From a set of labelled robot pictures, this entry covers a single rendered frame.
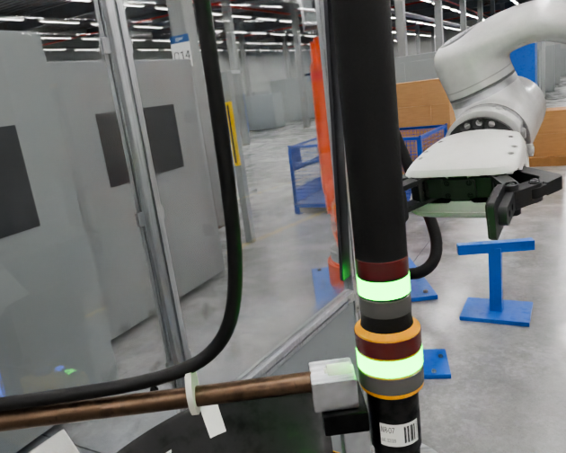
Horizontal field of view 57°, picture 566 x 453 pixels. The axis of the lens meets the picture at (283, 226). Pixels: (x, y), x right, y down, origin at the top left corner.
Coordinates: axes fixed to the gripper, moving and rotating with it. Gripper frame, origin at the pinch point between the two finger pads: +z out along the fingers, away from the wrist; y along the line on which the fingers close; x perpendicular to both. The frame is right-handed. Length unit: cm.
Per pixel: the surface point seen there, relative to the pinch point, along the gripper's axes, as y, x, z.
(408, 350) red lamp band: -1.6, -2.5, 14.2
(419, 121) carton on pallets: 260, -194, -718
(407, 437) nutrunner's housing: -1.0, -8.8, 15.4
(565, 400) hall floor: 15, -200, -192
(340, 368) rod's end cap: 2.9, -3.7, 15.5
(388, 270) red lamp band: -0.9, 2.9, 13.3
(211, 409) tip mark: 20.1, -14.2, 13.4
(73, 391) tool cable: 17.6, -0.7, 25.2
